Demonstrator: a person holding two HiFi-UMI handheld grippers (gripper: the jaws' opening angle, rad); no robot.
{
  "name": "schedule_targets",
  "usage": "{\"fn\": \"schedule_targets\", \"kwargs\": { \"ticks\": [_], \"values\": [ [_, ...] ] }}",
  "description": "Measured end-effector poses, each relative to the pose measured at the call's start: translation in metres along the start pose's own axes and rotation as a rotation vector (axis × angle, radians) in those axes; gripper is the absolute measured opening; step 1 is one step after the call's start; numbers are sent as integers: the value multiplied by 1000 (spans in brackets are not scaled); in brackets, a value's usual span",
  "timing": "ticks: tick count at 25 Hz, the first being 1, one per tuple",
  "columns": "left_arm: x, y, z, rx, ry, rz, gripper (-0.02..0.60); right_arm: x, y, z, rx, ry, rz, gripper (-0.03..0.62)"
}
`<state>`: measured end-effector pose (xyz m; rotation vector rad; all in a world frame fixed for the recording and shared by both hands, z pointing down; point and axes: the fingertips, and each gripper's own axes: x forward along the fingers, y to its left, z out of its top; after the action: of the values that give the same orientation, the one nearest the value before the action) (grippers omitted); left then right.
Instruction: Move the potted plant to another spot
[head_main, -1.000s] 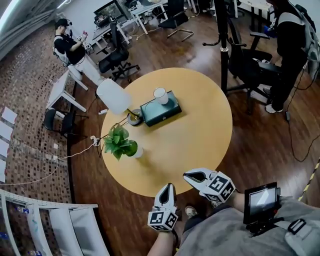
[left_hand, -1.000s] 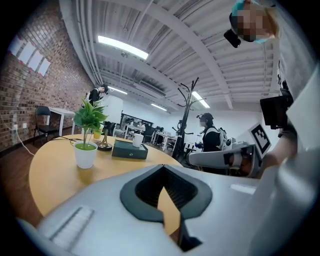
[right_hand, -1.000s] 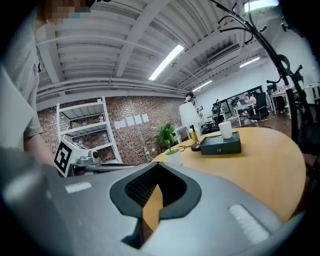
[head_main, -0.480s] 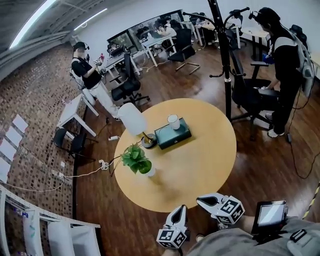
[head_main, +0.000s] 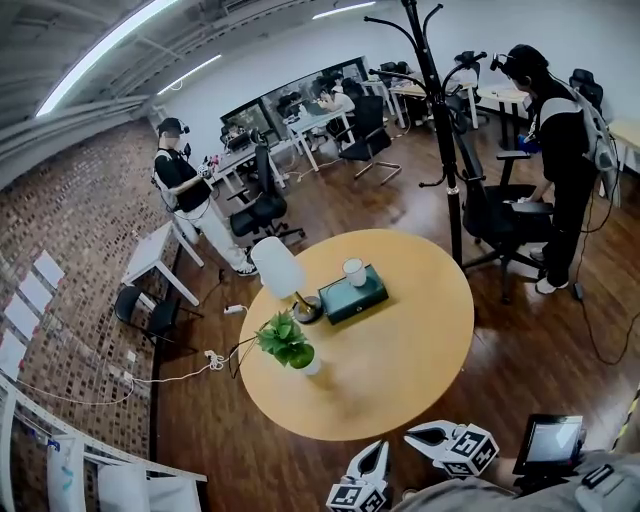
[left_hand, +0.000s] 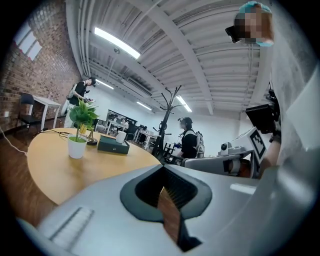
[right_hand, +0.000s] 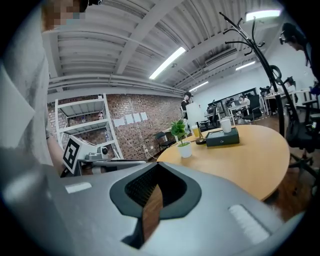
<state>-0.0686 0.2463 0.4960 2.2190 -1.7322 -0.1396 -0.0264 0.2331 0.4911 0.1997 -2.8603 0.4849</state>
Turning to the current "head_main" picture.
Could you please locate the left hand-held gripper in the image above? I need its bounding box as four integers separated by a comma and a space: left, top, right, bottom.
325, 439, 397, 512

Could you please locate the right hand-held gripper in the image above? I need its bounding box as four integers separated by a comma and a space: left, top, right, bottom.
402, 419, 501, 480

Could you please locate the green plant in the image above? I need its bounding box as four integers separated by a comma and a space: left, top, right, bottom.
254, 309, 322, 377

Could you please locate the person's right forearm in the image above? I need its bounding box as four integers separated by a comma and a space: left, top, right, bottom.
487, 452, 524, 494

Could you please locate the person's grey shirt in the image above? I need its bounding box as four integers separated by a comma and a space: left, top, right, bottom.
394, 447, 640, 512

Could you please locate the black chest-mounted screen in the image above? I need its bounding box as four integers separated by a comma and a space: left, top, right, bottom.
512, 413, 586, 489

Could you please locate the dark green box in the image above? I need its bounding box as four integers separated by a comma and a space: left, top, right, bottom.
318, 264, 390, 326

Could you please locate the white cup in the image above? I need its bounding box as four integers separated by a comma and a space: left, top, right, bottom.
341, 257, 369, 288

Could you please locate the yellow black striped tape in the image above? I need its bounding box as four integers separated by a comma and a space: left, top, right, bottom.
607, 382, 640, 451

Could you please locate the white table lamp brass base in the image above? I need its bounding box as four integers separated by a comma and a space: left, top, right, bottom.
249, 236, 325, 325

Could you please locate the black office chair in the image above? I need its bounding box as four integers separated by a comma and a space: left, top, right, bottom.
447, 134, 556, 306
569, 68, 605, 119
229, 142, 306, 246

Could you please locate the white shelf rack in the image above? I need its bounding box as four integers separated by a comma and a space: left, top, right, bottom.
0, 374, 209, 512

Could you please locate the black stool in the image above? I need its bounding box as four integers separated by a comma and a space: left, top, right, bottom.
114, 285, 205, 346

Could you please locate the black cantilever chair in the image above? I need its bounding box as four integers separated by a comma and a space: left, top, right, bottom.
338, 94, 403, 181

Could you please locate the small white table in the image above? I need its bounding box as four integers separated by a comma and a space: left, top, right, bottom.
122, 221, 205, 307

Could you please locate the black coat rack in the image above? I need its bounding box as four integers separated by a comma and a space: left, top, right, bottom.
363, 0, 489, 264

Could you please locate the white desk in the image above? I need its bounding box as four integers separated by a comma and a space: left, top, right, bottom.
209, 147, 286, 201
287, 107, 351, 174

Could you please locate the pale round table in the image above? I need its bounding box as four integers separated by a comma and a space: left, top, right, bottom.
477, 84, 531, 151

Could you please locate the pale wooden desk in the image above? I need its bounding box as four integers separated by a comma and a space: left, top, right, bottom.
607, 119, 640, 176

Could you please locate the dark glass window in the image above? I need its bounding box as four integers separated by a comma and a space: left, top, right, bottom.
219, 57, 366, 139

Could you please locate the white paper sheet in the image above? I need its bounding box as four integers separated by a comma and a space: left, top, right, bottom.
33, 251, 66, 289
18, 273, 54, 311
3, 293, 39, 334

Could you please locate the long ceiling light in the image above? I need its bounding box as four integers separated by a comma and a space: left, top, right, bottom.
34, 0, 181, 119
157, 53, 224, 96

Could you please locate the black strap buckle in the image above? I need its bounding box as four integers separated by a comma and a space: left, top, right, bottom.
582, 464, 615, 490

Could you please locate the black lamp cable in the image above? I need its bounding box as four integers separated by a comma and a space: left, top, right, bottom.
228, 335, 266, 381

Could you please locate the white power strip with cable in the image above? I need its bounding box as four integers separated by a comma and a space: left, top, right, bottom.
127, 303, 250, 385

